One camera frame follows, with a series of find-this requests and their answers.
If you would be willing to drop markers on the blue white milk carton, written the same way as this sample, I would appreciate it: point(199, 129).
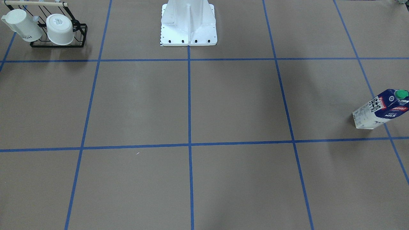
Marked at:
point(387, 105)

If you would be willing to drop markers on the white camera pillar base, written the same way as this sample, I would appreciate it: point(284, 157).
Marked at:
point(188, 23)

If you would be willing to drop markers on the white mug in rack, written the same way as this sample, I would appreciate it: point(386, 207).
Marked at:
point(23, 24)
point(59, 29)

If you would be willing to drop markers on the black wire mug rack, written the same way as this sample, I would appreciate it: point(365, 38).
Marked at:
point(45, 24)

